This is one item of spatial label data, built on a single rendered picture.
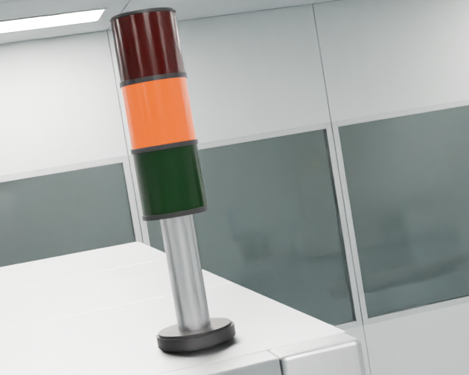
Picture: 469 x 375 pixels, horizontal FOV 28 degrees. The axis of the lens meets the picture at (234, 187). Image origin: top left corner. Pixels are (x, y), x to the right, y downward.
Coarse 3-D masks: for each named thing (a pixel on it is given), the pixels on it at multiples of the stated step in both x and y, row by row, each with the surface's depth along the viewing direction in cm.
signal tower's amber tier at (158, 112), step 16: (160, 80) 67; (176, 80) 68; (128, 96) 68; (144, 96) 67; (160, 96) 67; (176, 96) 68; (128, 112) 69; (144, 112) 68; (160, 112) 67; (176, 112) 68; (128, 128) 69; (144, 128) 68; (160, 128) 67; (176, 128) 68; (192, 128) 69; (144, 144) 68; (160, 144) 67
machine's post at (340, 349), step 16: (336, 336) 65; (352, 336) 65; (272, 352) 64; (288, 352) 63; (304, 352) 63; (320, 352) 63; (336, 352) 63; (352, 352) 63; (288, 368) 62; (304, 368) 62; (320, 368) 63; (336, 368) 63; (352, 368) 63
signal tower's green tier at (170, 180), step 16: (192, 144) 69; (144, 160) 68; (160, 160) 68; (176, 160) 68; (192, 160) 69; (144, 176) 68; (160, 176) 68; (176, 176) 68; (192, 176) 68; (144, 192) 69; (160, 192) 68; (176, 192) 68; (192, 192) 68; (144, 208) 69; (160, 208) 68; (176, 208) 68; (192, 208) 68
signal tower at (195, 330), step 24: (168, 144) 67; (144, 216) 69; (168, 216) 68; (192, 216) 70; (168, 240) 69; (192, 240) 70; (168, 264) 70; (192, 264) 69; (192, 288) 69; (192, 312) 69; (168, 336) 69; (192, 336) 68; (216, 336) 68
